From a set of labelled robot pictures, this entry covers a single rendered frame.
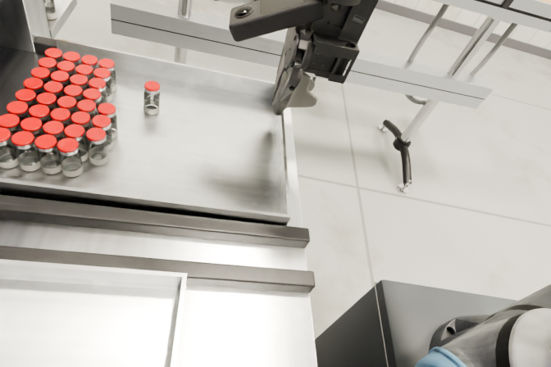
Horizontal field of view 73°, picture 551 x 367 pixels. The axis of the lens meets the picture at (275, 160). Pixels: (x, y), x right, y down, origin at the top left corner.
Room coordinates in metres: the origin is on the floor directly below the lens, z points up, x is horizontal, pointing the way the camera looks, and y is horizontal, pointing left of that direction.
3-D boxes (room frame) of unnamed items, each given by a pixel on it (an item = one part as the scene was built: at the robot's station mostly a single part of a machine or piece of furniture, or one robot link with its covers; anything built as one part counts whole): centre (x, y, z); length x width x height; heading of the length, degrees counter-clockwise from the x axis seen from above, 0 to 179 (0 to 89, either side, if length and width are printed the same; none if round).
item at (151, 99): (0.38, 0.19, 0.90); 0.02 x 0.02 x 0.04
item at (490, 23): (1.59, -0.58, 0.46); 0.09 x 0.09 x 0.77; 19
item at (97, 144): (0.27, 0.20, 0.90); 0.02 x 0.02 x 0.05
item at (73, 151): (0.31, 0.24, 0.90); 0.18 x 0.02 x 0.05; 18
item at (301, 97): (0.45, 0.00, 0.95); 0.06 x 0.03 x 0.09; 109
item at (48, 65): (0.29, 0.31, 0.90); 0.18 x 0.02 x 0.05; 18
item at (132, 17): (1.40, -0.01, 0.49); 1.60 x 0.08 x 0.12; 109
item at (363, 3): (0.46, 0.01, 1.05); 0.09 x 0.08 x 0.12; 109
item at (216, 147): (0.34, 0.16, 0.90); 0.34 x 0.26 x 0.04; 108
